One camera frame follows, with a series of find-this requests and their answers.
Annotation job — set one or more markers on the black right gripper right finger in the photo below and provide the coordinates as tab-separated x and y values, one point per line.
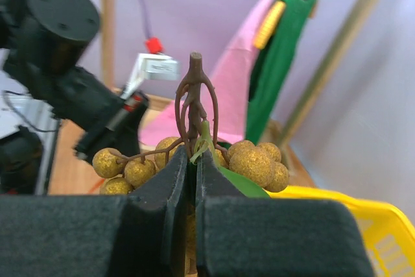
242	236

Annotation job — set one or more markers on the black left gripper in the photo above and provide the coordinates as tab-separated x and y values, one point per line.
108	120

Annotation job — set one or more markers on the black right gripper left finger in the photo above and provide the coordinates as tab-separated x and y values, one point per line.
139	234

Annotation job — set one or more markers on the brown longan bunch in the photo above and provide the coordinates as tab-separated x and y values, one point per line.
197	136

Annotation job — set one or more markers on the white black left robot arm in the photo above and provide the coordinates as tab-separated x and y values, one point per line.
44	39

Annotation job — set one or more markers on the pink shirt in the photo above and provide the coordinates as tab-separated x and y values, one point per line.
230	78

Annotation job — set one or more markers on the yellow plastic shopping basket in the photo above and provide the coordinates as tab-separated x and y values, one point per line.
387	232

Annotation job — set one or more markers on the yellow green clothes hanger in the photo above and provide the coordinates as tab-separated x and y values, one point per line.
276	40

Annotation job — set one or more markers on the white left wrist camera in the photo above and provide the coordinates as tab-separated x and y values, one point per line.
150	66

